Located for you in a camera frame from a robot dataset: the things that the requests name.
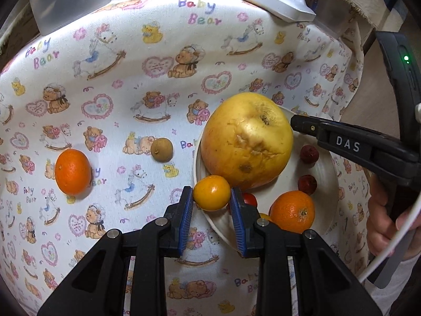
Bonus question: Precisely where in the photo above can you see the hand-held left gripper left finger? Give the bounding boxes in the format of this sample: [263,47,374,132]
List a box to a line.
[37,186,194,316]

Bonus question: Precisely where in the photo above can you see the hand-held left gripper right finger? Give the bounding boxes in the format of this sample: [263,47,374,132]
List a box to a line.
[229,187,384,316]

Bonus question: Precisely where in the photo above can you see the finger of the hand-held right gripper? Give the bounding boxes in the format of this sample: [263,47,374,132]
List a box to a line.
[290,115,330,150]

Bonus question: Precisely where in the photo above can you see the small yellow tomato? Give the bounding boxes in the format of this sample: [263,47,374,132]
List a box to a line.
[193,175,232,211]

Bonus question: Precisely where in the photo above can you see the white round plate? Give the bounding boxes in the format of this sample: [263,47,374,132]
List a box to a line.
[192,105,339,251]

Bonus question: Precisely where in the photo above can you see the large yellow pomelo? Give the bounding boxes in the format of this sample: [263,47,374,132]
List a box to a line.
[200,93,294,190]

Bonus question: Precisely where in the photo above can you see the person's right hand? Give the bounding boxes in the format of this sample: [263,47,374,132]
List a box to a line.
[366,174,421,261]

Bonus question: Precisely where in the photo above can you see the red cherry tomato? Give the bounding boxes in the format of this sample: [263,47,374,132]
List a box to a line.
[242,192,258,209]

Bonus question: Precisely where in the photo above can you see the orange tangerine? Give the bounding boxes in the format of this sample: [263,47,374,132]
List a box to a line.
[54,149,92,196]
[269,190,316,234]

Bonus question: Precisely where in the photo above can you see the small brown longan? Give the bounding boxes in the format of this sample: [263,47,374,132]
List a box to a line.
[151,137,174,163]

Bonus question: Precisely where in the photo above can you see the bear print tablecloth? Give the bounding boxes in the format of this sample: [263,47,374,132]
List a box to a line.
[0,0,374,316]

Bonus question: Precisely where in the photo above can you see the white cable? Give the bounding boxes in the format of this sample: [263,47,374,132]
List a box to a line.
[359,191,421,283]

